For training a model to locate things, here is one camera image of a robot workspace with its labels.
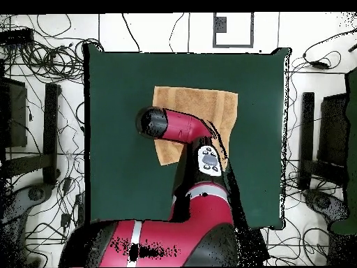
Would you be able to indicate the black socket strip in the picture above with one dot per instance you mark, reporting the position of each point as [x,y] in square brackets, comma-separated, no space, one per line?
[80,212]

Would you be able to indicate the black stand bar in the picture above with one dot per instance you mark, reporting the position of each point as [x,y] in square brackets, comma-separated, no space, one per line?
[50,125]
[306,139]

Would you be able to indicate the small black plug adapter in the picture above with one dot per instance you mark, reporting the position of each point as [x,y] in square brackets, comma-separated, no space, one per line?
[65,220]

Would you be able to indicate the tan terry towel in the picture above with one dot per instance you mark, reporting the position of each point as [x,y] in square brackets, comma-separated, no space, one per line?
[200,103]

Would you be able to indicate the green cloth sheet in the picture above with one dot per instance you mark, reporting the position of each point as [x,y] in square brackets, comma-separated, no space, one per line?
[352,139]

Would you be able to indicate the black power strip box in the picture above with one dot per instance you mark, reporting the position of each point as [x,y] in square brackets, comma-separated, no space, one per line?
[16,36]

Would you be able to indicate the dark grey chair base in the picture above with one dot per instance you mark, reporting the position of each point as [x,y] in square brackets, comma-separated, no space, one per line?
[323,202]
[36,194]

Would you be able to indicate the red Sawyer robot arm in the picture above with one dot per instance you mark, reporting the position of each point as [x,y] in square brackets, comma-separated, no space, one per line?
[181,125]

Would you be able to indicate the dark green table cloth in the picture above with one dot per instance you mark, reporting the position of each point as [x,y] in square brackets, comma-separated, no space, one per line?
[125,181]

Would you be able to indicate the grey square floor frame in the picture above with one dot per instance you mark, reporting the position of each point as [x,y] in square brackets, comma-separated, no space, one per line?
[233,46]

